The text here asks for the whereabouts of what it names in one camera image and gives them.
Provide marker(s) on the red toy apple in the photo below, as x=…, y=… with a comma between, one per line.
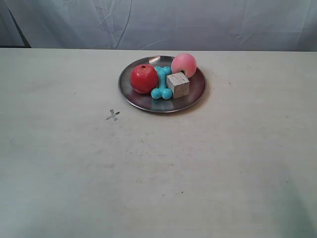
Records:
x=144, y=78

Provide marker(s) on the white backdrop cloth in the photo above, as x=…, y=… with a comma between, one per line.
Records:
x=185, y=25

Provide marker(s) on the pencil cross mark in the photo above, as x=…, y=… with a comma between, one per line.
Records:
x=113, y=115

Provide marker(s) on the turquoise toy bone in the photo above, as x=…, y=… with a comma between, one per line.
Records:
x=162, y=91

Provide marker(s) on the pink toy peach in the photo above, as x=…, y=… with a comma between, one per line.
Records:
x=185, y=63

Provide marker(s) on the white wooden cube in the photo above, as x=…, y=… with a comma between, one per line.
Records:
x=179, y=84

